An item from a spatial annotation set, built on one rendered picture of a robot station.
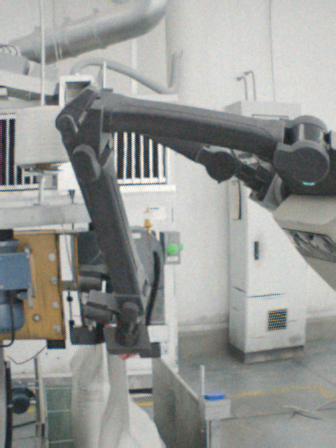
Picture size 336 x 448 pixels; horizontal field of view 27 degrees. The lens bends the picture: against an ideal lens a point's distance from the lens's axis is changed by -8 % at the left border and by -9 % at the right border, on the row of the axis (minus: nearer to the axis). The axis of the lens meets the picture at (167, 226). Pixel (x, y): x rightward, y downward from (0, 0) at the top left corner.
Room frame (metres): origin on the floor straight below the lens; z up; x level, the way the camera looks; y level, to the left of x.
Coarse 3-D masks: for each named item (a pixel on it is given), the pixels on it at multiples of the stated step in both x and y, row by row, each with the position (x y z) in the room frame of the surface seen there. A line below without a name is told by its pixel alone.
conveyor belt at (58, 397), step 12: (48, 396) 3.52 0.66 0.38; (60, 396) 3.53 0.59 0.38; (48, 408) 3.31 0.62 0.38; (60, 408) 3.31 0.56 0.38; (48, 420) 3.13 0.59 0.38; (60, 420) 3.13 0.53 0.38; (48, 432) 2.97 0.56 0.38; (60, 432) 2.97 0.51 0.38; (60, 444) 2.82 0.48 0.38; (72, 444) 2.82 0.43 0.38
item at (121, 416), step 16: (112, 368) 1.95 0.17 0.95; (112, 384) 1.99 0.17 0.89; (112, 400) 1.92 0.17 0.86; (128, 400) 1.64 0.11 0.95; (112, 416) 1.80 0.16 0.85; (128, 416) 1.64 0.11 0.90; (144, 416) 1.85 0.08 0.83; (112, 432) 1.70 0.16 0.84; (128, 432) 1.65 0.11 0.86; (144, 432) 1.69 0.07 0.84
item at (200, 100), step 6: (180, 96) 5.19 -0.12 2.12; (186, 96) 5.18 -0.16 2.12; (192, 96) 5.18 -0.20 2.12; (198, 96) 5.19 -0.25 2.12; (204, 96) 5.22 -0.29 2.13; (210, 96) 5.29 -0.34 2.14; (174, 102) 5.22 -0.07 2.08; (180, 102) 5.19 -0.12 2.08; (186, 102) 5.18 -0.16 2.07; (192, 102) 5.18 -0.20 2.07; (198, 102) 5.19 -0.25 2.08; (204, 102) 5.22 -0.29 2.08; (210, 102) 5.29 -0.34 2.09; (204, 108) 5.23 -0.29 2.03; (210, 108) 5.30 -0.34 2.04
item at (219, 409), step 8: (200, 400) 1.99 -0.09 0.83; (208, 400) 1.96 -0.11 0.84; (216, 400) 1.96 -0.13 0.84; (224, 400) 1.96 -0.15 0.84; (200, 408) 2.00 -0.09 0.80; (208, 408) 1.95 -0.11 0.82; (216, 408) 1.95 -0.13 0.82; (224, 408) 1.96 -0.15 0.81; (208, 416) 1.95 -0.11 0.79; (216, 416) 1.95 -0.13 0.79; (224, 416) 1.96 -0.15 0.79
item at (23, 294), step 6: (18, 252) 1.90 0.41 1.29; (30, 252) 1.87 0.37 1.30; (30, 258) 1.86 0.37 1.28; (30, 264) 1.86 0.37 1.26; (30, 288) 1.79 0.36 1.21; (36, 288) 1.87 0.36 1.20; (18, 294) 1.80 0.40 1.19; (24, 294) 1.79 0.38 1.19; (30, 294) 1.79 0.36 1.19; (30, 300) 1.79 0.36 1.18; (30, 306) 1.79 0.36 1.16
